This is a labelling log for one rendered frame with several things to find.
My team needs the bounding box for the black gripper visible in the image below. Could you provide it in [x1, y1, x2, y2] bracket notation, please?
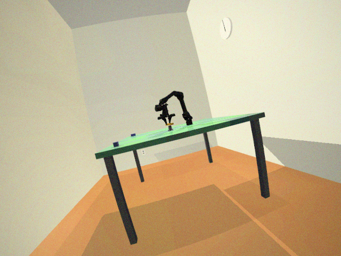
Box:
[158, 109, 175, 125]

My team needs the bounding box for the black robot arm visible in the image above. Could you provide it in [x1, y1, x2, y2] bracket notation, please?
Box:
[155, 91, 193, 125]

